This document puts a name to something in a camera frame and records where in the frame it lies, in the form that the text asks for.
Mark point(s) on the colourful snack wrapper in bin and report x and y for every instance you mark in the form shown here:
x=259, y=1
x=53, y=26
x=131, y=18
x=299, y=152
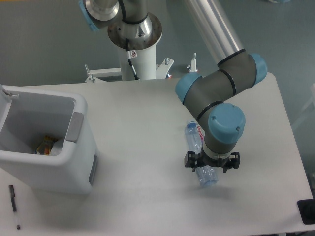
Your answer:
x=45, y=146

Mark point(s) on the black pen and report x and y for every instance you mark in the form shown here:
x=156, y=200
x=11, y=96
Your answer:
x=14, y=207

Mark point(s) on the clear plastic water bottle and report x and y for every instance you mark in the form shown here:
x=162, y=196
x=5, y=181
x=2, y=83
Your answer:
x=207, y=175

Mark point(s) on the white plastic wrapper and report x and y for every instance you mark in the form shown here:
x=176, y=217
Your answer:
x=57, y=147

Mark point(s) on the black device at table edge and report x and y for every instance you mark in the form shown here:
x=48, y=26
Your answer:
x=307, y=211

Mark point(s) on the white pedestal foot bracket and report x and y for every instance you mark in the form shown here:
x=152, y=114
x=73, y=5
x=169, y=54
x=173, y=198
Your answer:
x=192, y=67

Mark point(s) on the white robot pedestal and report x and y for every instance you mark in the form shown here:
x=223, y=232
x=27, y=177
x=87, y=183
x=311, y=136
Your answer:
x=136, y=47

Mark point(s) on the white trash can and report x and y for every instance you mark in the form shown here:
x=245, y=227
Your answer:
x=26, y=116

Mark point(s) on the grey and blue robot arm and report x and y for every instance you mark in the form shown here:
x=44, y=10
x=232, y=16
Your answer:
x=204, y=97

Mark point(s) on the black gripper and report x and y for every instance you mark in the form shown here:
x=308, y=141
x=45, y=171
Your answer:
x=195, y=160

